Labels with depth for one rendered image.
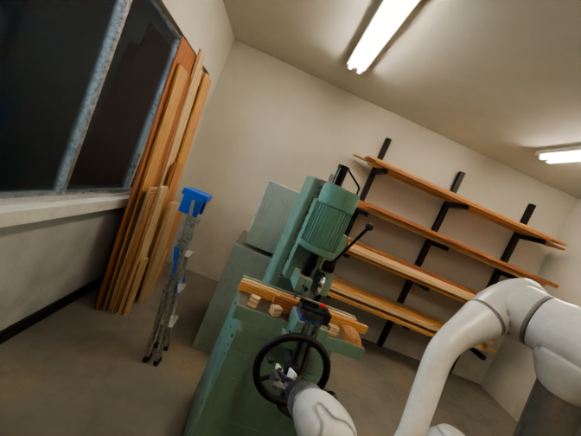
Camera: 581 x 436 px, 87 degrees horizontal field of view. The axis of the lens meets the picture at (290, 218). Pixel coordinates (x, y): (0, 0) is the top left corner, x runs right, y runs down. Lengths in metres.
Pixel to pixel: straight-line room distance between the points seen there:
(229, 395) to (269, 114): 2.99
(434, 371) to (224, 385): 0.93
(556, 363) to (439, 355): 0.22
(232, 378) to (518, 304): 1.07
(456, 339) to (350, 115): 3.27
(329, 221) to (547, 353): 0.82
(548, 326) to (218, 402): 1.20
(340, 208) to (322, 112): 2.57
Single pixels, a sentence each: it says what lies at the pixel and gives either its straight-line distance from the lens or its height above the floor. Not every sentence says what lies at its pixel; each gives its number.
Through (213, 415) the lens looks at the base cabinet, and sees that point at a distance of 1.58.
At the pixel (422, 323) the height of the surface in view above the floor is 0.60.
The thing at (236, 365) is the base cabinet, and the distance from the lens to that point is 1.44.
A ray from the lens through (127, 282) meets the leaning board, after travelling 2.70.
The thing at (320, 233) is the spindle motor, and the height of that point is 1.29.
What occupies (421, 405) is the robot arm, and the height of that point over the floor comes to 1.10.
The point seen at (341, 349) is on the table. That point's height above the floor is 0.87.
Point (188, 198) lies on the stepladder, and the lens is 2.00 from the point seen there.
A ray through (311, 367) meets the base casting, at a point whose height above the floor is 0.74.
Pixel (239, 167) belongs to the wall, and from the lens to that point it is 3.71.
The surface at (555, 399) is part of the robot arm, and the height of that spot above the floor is 1.23.
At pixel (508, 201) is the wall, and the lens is 4.67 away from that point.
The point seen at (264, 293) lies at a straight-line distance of 1.45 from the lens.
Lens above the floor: 1.42
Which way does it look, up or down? 5 degrees down
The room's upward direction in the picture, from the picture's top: 23 degrees clockwise
